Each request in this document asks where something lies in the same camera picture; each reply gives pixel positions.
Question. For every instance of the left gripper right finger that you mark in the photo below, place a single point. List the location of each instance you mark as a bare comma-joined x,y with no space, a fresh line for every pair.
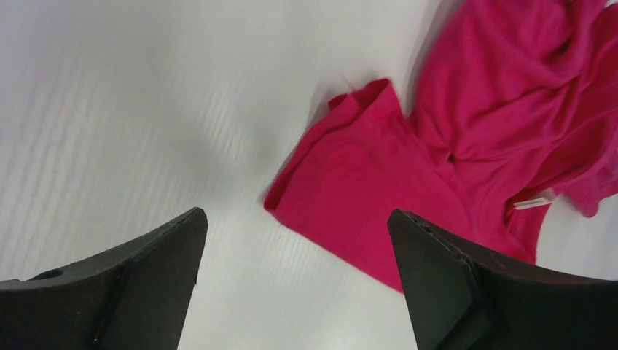
461,295

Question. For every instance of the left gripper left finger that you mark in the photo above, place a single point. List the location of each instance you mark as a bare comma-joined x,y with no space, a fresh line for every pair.
133,296

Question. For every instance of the magenta t shirt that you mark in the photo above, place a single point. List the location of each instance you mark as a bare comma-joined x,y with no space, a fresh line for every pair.
515,99

